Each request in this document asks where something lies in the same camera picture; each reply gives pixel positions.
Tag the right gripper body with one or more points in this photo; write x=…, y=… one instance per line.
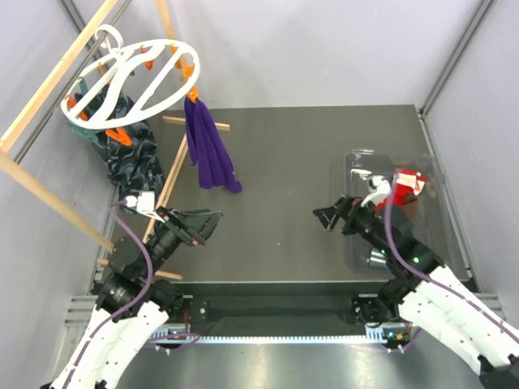
x=358, y=216

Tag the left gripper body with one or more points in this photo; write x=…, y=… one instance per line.
x=171, y=220

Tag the red santa sock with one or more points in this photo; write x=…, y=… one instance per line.
x=407, y=181

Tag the orange clip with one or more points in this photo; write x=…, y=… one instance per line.
x=193, y=94
x=119, y=135

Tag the teal clip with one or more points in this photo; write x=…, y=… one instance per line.
x=89, y=135

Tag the white round clip hanger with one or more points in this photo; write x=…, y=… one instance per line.
x=130, y=83

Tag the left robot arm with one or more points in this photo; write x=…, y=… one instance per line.
x=131, y=304

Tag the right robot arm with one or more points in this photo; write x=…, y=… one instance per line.
x=425, y=292

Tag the orange clip on towel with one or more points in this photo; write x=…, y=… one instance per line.
x=193, y=94

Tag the purple towel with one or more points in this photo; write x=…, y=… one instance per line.
x=207, y=150

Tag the brown sock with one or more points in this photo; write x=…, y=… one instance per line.
x=411, y=205

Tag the dark patterned shorts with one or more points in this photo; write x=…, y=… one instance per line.
x=135, y=167

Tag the clear plastic bin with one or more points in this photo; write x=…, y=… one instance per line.
x=432, y=225

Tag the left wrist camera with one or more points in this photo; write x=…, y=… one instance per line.
x=143, y=202

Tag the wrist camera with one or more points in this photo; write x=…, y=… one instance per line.
x=378, y=188
x=143, y=202

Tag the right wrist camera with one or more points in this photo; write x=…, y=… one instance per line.
x=378, y=188

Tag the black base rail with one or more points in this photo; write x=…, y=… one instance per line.
x=285, y=309

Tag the wooden drying rack frame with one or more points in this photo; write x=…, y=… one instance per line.
x=38, y=244

